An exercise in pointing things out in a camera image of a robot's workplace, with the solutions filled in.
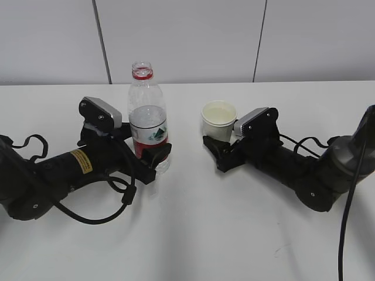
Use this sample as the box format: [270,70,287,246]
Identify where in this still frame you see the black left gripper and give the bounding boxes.
[78,122,172,184]

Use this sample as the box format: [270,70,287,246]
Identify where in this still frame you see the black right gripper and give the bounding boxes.
[203,136,281,173]

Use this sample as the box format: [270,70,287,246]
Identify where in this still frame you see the white paper cup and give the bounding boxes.
[201,101,237,142]

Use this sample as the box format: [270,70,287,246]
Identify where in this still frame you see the clear water bottle red label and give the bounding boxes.
[128,61,168,159]

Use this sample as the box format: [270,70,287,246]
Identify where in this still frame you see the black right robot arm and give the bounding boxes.
[203,105,374,212]

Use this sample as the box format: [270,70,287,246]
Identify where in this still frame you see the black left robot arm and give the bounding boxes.
[1,123,172,225]

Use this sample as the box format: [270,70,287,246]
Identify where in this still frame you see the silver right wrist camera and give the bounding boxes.
[233,107,280,142]

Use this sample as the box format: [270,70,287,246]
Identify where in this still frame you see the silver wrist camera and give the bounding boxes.
[233,107,280,142]
[79,96,122,136]

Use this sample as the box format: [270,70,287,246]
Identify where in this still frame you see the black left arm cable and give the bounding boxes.
[0,133,138,225]

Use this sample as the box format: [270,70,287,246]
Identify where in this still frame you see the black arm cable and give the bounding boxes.
[0,133,138,225]
[281,105,375,281]

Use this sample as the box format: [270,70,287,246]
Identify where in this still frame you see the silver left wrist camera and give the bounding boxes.
[79,96,122,136]

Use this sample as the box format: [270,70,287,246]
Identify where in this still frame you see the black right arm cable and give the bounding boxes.
[281,105,375,281]

